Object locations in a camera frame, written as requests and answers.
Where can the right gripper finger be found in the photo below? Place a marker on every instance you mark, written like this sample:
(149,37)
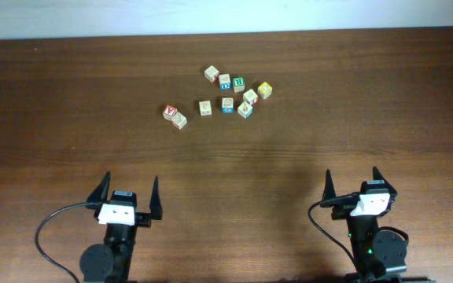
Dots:
(377,176)
(329,191)

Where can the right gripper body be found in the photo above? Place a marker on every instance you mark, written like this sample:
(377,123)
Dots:
(343,207)

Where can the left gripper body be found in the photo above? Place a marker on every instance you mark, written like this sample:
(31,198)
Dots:
(142,219)

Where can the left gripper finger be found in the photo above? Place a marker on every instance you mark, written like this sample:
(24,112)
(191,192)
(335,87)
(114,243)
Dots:
(99,196)
(155,206)

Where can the wooden block blue corner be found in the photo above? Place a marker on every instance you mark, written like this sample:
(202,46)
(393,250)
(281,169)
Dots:
(245,110)

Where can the yellow top wooden block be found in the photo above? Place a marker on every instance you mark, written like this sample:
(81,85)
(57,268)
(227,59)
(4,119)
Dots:
(264,90)

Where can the wooden block red corner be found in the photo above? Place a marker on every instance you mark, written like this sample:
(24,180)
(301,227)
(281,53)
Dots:
(250,97)

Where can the wooden block blue side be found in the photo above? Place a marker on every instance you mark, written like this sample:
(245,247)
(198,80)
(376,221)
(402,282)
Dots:
(227,105)

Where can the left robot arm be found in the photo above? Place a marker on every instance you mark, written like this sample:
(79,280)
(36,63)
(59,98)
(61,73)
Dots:
(110,261)

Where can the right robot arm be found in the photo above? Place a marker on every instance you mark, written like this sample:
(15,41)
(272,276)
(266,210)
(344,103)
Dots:
(378,252)

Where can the wooden block red side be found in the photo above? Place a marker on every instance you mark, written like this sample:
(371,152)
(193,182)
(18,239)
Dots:
(179,120)

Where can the red letter A block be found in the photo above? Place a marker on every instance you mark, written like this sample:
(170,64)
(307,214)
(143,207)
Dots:
(169,112)

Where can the plain wooden picture block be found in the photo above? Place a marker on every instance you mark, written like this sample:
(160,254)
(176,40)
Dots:
(205,108)

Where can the wooden block blue letter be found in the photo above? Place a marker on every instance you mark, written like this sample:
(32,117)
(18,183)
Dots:
(224,81)

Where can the green letter R block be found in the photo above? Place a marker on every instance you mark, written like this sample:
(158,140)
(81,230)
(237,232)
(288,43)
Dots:
(238,84)

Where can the wooden block red edge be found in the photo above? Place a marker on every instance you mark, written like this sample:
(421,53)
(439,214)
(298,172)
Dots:
(211,73)

